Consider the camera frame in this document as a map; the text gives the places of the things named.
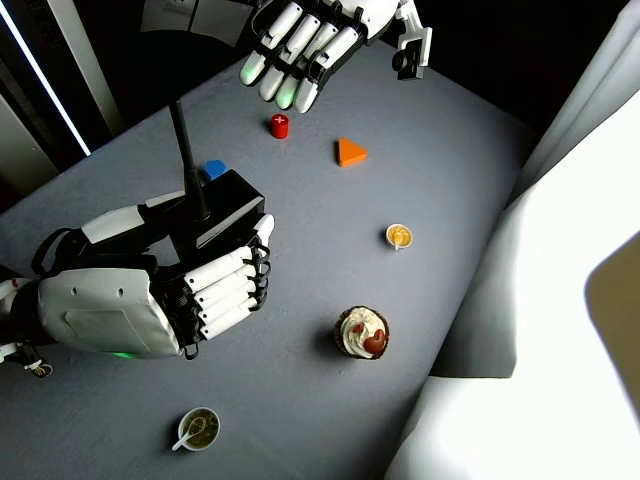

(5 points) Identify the toy cupcake white frosting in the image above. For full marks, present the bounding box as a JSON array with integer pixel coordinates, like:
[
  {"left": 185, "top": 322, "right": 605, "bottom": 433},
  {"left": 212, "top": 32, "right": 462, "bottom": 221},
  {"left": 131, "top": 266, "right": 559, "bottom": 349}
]
[{"left": 333, "top": 305, "right": 391, "bottom": 361}]

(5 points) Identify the white board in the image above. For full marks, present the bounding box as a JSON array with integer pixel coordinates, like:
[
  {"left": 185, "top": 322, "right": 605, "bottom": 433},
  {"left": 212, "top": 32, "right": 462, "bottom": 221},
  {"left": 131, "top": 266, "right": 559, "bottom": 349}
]
[{"left": 139, "top": 0, "right": 256, "bottom": 49}]

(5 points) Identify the blue hexagon block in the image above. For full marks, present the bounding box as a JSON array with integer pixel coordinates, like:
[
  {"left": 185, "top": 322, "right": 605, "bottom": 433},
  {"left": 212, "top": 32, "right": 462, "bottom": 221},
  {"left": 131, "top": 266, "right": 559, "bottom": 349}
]
[{"left": 202, "top": 159, "right": 230, "bottom": 184}]

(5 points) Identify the small white soup bowl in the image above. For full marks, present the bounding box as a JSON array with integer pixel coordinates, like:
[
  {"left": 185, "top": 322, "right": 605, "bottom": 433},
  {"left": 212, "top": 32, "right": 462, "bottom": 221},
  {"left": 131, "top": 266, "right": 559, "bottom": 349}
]
[{"left": 177, "top": 407, "right": 222, "bottom": 453}]

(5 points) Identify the small white spoon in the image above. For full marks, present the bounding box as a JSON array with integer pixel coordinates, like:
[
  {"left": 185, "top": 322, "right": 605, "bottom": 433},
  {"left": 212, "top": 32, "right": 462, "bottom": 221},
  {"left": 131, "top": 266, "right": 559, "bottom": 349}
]
[{"left": 171, "top": 415, "right": 207, "bottom": 452}]

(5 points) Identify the white backdrop cloth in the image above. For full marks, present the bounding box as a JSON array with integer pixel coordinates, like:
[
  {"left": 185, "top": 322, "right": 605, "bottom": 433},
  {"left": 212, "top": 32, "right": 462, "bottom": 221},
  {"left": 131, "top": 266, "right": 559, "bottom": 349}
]
[{"left": 384, "top": 0, "right": 640, "bottom": 480}]

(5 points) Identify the grey tablecloth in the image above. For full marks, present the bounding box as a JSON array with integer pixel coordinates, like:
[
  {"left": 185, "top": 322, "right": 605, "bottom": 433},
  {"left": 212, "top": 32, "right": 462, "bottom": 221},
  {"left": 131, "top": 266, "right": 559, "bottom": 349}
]
[{"left": 0, "top": 37, "right": 539, "bottom": 480}]

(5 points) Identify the small white cup orange drink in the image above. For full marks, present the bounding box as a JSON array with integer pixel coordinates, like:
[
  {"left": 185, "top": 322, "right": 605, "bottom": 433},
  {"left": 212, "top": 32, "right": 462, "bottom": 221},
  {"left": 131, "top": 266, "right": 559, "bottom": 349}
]
[{"left": 385, "top": 223, "right": 414, "bottom": 251}]

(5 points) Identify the orange triangle block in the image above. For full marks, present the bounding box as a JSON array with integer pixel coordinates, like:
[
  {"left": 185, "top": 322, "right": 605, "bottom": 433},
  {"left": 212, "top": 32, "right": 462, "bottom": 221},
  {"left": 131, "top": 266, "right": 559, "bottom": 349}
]
[{"left": 334, "top": 137, "right": 369, "bottom": 168}]

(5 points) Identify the white upright post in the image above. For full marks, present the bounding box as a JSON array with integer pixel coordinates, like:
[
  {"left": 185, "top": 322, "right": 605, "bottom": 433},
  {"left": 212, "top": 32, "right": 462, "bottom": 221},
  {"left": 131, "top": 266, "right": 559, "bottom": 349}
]
[{"left": 47, "top": 0, "right": 126, "bottom": 136}]

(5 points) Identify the black walkie-talkie with antenna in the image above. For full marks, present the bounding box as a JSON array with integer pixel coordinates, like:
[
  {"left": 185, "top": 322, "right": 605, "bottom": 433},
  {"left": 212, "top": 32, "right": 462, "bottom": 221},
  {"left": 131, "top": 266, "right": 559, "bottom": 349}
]
[{"left": 168, "top": 99, "right": 266, "bottom": 266}]

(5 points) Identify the beige panel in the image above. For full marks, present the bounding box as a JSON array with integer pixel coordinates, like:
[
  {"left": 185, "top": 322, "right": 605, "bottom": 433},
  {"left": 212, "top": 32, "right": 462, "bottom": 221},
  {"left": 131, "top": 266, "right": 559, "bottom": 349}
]
[{"left": 583, "top": 234, "right": 640, "bottom": 406}]

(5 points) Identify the black wrist camera white bracket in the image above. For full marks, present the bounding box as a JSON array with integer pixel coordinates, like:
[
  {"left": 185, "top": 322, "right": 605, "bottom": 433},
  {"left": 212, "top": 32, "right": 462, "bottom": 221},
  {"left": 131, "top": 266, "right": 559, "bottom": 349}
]
[{"left": 392, "top": 0, "right": 434, "bottom": 81}]

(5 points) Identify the white light strip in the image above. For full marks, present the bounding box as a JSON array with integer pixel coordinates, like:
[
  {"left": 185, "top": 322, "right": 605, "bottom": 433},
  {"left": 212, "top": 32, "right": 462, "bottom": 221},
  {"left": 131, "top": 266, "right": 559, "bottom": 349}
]
[{"left": 0, "top": 7, "right": 92, "bottom": 157}]

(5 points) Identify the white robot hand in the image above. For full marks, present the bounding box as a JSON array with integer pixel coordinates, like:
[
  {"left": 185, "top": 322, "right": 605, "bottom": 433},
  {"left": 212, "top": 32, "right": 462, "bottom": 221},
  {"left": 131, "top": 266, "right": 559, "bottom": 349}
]
[
  {"left": 239, "top": 0, "right": 401, "bottom": 115},
  {"left": 30, "top": 189, "right": 276, "bottom": 361}
]

